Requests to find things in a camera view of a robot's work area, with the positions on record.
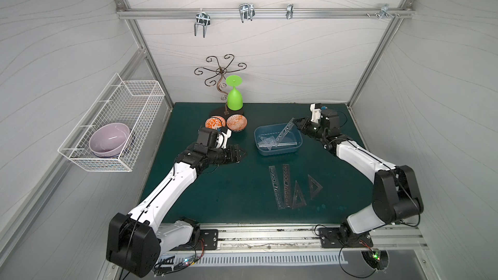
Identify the blue plastic storage box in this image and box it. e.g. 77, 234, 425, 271
254, 123, 303, 156

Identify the thin clear straight ruler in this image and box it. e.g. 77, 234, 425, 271
257, 142, 298, 150

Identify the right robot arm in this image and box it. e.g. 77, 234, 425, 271
293, 117, 424, 239

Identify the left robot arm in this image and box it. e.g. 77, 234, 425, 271
106, 145, 246, 277

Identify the orange patterned bowl right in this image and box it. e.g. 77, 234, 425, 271
226, 114, 248, 132

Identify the orange patterned bowl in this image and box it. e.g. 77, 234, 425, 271
204, 115, 226, 130
226, 114, 248, 132

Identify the orange patterned bowl left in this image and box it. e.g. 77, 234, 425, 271
204, 115, 226, 130

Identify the clear stencil ruler wide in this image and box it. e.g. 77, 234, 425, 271
268, 166, 284, 210

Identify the green plastic goblet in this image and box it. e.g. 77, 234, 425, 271
226, 75, 243, 111

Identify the green table mat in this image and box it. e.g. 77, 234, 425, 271
163, 103, 373, 224

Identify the small clear triangle ruler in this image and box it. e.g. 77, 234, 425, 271
308, 175, 323, 200

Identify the clear stencil ruler narrow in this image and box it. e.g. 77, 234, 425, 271
283, 164, 291, 208

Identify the tall clear triangle ruler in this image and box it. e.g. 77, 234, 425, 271
291, 181, 307, 209

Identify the brown metal cup stand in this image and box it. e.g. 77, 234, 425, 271
194, 54, 247, 119

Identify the purple bowl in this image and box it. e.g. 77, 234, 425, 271
88, 123, 130, 158

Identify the metal hook small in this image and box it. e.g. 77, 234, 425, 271
286, 4, 294, 20

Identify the metal hook middle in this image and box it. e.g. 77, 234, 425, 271
239, 3, 255, 23

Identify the metal hook right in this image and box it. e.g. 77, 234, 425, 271
365, 4, 401, 20

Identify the metal hook left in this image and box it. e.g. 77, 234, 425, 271
194, 12, 211, 38

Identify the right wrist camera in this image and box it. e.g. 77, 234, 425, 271
310, 103, 340, 127

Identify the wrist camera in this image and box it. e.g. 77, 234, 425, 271
310, 103, 340, 127
197, 127, 232, 149

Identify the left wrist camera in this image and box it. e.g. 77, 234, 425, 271
197, 127, 232, 149

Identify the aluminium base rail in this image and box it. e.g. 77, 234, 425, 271
108, 223, 429, 255

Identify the white wire basket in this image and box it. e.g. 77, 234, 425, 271
58, 74, 165, 172

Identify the white cable duct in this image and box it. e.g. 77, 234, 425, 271
155, 252, 349, 268

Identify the aluminium top rail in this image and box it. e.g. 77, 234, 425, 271
117, 7, 415, 21

